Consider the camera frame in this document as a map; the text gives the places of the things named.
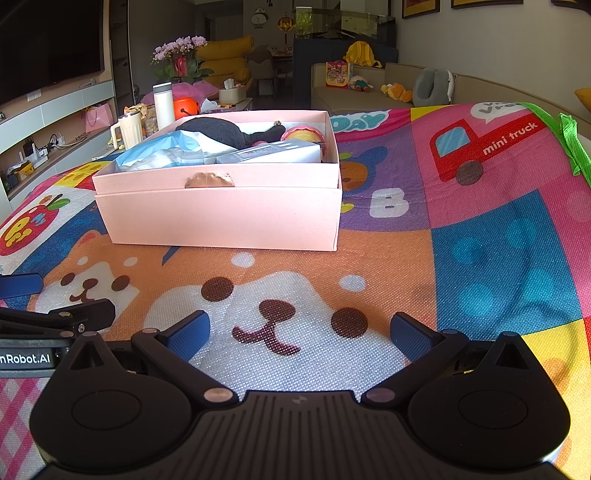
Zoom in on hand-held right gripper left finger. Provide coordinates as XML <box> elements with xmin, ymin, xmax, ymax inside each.
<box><xmin>55</xmin><ymin>310</ymin><xmax>238</xmax><ymax>409</ymax></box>

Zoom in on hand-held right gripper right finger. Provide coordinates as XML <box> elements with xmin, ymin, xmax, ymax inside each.
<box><xmin>360</xmin><ymin>311</ymin><xmax>543</xmax><ymax>408</ymax></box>

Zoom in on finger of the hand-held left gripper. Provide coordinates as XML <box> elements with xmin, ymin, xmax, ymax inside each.
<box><xmin>0</xmin><ymin>298</ymin><xmax>117</xmax><ymax>340</ymax></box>
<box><xmin>0</xmin><ymin>273</ymin><xmax>44</xmax><ymax>300</ymax></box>

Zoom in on pink cardboard box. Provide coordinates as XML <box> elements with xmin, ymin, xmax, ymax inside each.
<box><xmin>91</xmin><ymin>108</ymin><xmax>345</xmax><ymax>252</ymax></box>

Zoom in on pack of blue face masks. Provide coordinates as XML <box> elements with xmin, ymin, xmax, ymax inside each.
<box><xmin>115</xmin><ymin>129</ymin><xmax>218</xmax><ymax>172</ymax></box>

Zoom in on white power bank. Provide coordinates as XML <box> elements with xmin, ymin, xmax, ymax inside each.
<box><xmin>215</xmin><ymin>140</ymin><xmax>322</xmax><ymax>165</ymax></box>

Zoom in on dark plush toy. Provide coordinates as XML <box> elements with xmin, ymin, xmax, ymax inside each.
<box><xmin>175</xmin><ymin>117</ymin><xmax>287</xmax><ymax>149</ymax></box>

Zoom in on yellow jar with pink lid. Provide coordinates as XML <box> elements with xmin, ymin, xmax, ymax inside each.
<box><xmin>280</xmin><ymin>124</ymin><xmax>328</xmax><ymax>158</ymax></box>

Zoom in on colourful printed play mat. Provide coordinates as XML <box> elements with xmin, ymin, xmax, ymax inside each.
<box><xmin>0</xmin><ymin>102</ymin><xmax>591</xmax><ymax>480</ymax></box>

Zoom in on pink gift bag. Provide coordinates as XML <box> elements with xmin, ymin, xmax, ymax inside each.
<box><xmin>84</xmin><ymin>102</ymin><xmax>114</xmax><ymax>134</ymax></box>

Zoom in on white thermos bottle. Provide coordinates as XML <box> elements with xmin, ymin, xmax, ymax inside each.
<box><xmin>152</xmin><ymin>82</ymin><xmax>176</xmax><ymax>131</ymax></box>

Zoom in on orange pumpkin bucket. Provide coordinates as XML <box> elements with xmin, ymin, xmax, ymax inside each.
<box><xmin>173</xmin><ymin>97</ymin><xmax>201</xmax><ymax>121</ymax></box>

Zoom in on black television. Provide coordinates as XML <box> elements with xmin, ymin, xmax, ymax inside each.
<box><xmin>0</xmin><ymin>0</ymin><xmax>105</xmax><ymax>107</ymax></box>

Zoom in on white tissue box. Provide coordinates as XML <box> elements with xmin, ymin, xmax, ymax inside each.
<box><xmin>218</xmin><ymin>78</ymin><xmax>247</xmax><ymax>104</ymax></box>

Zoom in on orange plush toy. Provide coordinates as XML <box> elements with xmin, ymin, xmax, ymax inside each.
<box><xmin>381</xmin><ymin>82</ymin><xmax>413</xmax><ymax>103</ymax></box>

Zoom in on pink cloth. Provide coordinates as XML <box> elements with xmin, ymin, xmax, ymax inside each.
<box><xmin>141</xmin><ymin>82</ymin><xmax>220</xmax><ymax>106</ymax></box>

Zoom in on grey neck pillow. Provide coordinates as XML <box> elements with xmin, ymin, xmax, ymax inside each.
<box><xmin>412</xmin><ymin>68</ymin><xmax>455</xmax><ymax>108</ymax></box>

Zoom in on pink potted flowers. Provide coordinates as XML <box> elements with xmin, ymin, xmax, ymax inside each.
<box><xmin>150</xmin><ymin>36</ymin><xmax>214</xmax><ymax>85</ymax></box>

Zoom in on colourful printed bag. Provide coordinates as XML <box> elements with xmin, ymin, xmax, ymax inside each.
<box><xmin>324</xmin><ymin>60</ymin><xmax>354</xmax><ymax>89</ymax></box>

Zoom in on yellow lounge chair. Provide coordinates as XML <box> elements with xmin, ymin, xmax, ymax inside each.
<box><xmin>196</xmin><ymin>36</ymin><xmax>256</xmax><ymax>100</ymax></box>

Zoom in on grey dining chair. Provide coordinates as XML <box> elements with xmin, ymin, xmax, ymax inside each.
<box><xmin>245</xmin><ymin>46</ymin><xmax>279</xmax><ymax>95</ymax></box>

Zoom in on yellow backpack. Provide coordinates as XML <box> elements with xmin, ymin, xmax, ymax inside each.
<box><xmin>344</xmin><ymin>41</ymin><xmax>383</xmax><ymax>69</ymax></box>

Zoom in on dark blue cabinet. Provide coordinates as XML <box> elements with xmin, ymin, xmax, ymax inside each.
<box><xmin>293</xmin><ymin>37</ymin><xmax>399</xmax><ymax>109</ymax></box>

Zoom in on glass fish tank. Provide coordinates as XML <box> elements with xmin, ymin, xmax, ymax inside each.
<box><xmin>294</xmin><ymin>6</ymin><xmax>397</xmax><ymax>40</ymax></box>

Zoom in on narrow red framed picture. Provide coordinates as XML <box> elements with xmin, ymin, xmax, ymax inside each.
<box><xmin>402</xmin><ymin>0</ymin><xmax>441</xmax><ymax>19</ymax></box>

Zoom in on white wall shelf unit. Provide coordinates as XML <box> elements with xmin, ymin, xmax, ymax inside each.
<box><xmin>0</xmin><ymin>0</ymin><xmax>118</xmax><ymax>213</ymax></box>

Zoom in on white mug with handle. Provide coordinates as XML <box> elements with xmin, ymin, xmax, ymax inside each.
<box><xmin>110</xmin><ymin>111</ymin><xmax>144</xmax><ymax>151</ymax></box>

